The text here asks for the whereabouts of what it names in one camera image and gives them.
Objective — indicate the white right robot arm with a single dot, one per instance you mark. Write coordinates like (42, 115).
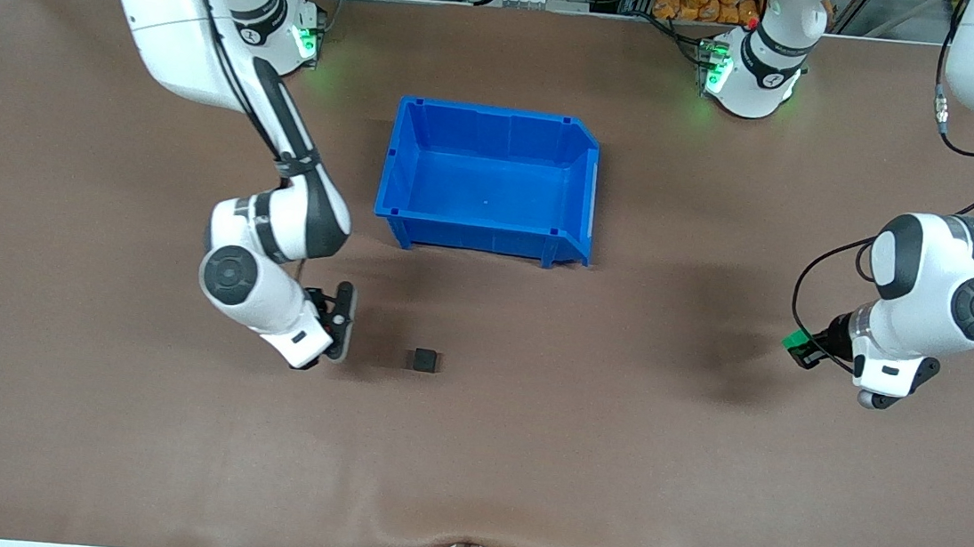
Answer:
(180, 29)

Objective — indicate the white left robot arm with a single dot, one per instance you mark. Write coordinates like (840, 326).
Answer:
(935, 263)

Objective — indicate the blue plastic storage bin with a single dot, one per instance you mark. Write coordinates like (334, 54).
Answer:
(487, 184)

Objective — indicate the brown table mat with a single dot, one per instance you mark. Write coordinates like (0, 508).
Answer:
(165, 457)

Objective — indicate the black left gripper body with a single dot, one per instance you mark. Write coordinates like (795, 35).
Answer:
(835, 336)

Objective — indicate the black cube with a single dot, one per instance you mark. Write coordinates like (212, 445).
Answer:
(425, 360)

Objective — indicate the green cube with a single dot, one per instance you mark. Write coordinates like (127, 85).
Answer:
(793, 340)

